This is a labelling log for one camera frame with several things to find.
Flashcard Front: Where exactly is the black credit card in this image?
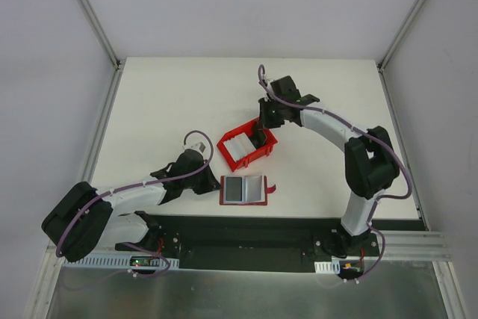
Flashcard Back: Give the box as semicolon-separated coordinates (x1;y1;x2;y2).
224;176;243;202
249;129;267;149

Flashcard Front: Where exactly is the red plastic bin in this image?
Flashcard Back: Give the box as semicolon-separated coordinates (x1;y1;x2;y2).
217;119;277;172

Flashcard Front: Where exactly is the red leather card holder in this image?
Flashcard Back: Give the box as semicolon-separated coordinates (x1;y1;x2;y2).
219;175;276;206

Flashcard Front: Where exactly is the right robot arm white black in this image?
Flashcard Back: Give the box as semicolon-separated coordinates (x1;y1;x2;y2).
258;75;400;258

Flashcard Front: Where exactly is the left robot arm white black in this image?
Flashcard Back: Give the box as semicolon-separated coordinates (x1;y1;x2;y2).
41;148;220;261

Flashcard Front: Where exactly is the white card stack in bin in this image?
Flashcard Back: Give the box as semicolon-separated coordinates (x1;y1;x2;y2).
223;133;256;161

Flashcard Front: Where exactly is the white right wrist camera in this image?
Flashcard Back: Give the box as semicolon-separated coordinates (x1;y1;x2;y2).
259;78;273;101

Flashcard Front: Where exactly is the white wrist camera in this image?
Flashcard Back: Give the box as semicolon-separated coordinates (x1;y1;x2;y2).
183;141;205;154
259;78;273;101

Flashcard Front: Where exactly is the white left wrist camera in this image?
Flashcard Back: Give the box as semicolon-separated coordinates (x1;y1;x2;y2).
183;141;205;154

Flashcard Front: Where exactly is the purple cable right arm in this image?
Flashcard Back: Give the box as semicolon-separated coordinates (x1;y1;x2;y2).
257;64;413;285

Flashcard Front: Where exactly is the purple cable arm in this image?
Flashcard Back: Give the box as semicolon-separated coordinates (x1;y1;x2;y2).
55;130;214;279
257;64;413;285

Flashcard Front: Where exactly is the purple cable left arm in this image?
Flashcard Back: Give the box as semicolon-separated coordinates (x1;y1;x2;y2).
55;130;214;279

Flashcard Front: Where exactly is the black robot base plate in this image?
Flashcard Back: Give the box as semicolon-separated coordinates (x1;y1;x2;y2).
136;214;379;273

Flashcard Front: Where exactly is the aluminium side rail left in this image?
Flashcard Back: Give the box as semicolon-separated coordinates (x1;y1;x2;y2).
78;59;126;183

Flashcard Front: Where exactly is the aluminium side rail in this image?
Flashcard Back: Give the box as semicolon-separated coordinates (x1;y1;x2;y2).
78;59;126;183
377;66;430;230

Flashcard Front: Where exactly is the aluminium side rail right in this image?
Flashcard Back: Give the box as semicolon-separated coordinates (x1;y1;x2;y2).
377;66;430;230

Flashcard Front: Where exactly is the aluminium frame post right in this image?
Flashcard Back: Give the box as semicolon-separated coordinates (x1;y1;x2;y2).
377;0;428;73

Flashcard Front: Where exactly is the aluminium frame post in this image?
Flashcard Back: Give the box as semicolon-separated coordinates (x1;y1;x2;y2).
377;0;428;73
76;0;122;70

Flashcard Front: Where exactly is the white slotted cable duct left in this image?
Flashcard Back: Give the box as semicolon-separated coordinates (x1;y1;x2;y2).
63;254;179;270

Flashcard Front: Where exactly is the white slotted cable duct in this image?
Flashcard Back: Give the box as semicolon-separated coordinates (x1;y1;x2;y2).
314;260;341;275
63;254;179;270

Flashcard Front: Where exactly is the white slotted cable duct right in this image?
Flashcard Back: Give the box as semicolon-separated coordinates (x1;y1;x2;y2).
314;260;341;275

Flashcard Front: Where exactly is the aluminium frame post left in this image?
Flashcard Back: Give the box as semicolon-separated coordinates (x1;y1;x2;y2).
76;0;122;70

